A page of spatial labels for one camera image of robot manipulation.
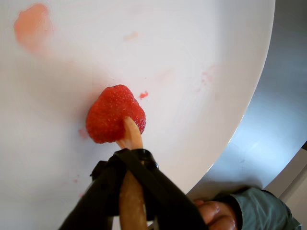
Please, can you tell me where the white round plate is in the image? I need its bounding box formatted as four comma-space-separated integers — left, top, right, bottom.
0, 0, 275, 230

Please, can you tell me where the person's right hand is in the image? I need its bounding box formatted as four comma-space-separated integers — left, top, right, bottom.
193, 200, 239, 230

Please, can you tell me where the red strawberry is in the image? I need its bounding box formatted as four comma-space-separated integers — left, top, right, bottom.
85, 84, 147, 145

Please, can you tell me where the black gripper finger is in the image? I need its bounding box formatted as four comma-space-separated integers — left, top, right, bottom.
59, 149, 131, 230
129, 148, 208, 230

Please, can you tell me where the orange plastic fork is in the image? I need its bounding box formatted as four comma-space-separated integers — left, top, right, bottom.
116, 116, 148, 230

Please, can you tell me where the right forearm in green sleeve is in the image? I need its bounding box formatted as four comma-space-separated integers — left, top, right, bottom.
215, 187, 302, 230

